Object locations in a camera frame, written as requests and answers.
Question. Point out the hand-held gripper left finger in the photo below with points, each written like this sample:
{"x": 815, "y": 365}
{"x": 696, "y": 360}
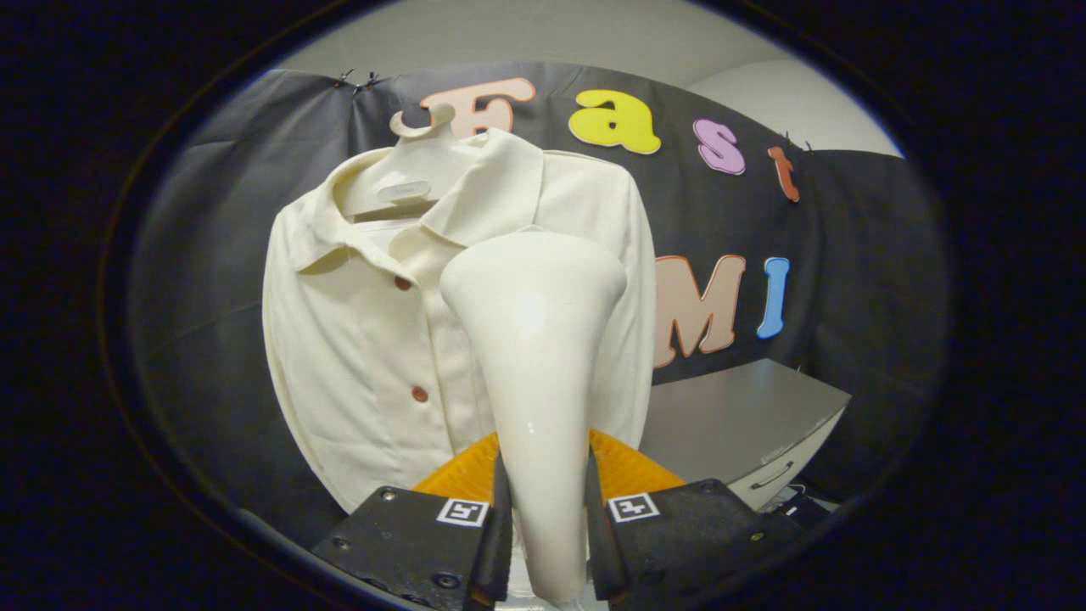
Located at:
{"x": 407, "y": 543}

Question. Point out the cream button-up shirt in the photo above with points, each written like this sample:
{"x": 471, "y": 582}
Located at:
{"x": 356, "y": 356}

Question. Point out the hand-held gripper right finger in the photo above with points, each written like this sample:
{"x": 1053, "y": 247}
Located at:
{"x": 696, "y": 543}

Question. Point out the white garment steamer head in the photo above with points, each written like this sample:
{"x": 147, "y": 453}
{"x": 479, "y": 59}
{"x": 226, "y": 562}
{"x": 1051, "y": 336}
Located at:
{"x": 534, "y": 339}

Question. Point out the black equipment box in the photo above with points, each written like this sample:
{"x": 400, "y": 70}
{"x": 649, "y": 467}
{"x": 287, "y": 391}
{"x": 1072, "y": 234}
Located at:
{"x": 802, "y": 509}

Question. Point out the white plastic clothes hanger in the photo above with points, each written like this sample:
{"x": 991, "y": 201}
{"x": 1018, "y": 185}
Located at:
{"x": 407, "y": 165}

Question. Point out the grey-topped cream cabinet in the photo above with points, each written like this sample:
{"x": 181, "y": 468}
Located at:
{"x": 738, "y": 407}

